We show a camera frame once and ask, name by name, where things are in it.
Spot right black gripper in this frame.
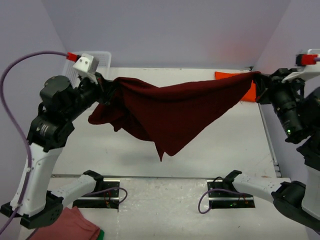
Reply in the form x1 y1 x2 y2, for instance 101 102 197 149
252 65 306 137

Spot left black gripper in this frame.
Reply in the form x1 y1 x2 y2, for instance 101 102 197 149
65 70 121 119

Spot dark red t-shirt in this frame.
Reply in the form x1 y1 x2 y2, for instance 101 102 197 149
88 72 256 158

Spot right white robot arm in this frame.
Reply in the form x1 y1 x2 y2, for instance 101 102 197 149
223 68 320 233

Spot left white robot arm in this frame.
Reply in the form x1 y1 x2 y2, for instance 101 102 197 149
0 73 115 230

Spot folded orange t-shirt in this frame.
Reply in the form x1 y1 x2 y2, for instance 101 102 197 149
214 71 256 103

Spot white plastic basket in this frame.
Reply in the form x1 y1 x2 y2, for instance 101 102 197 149
62 51 112 87

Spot pink folded t-shirt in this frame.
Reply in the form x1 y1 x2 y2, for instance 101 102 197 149
27 206 101 240

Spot green cloth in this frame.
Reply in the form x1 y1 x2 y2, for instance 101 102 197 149
96 229 105 240

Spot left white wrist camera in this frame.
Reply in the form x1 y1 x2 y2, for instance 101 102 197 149
66 52 99 85

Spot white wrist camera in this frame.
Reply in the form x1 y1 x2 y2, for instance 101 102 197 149
281 48 320 83
66 52 99 85

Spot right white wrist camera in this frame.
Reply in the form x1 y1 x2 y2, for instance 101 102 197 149
281 48 320 83

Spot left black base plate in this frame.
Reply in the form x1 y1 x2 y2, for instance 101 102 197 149
72 178 120 210

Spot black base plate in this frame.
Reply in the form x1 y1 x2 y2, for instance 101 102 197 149
208 191 256 209
72 178 120 210

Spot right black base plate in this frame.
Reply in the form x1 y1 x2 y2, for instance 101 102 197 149
208 191 256 209

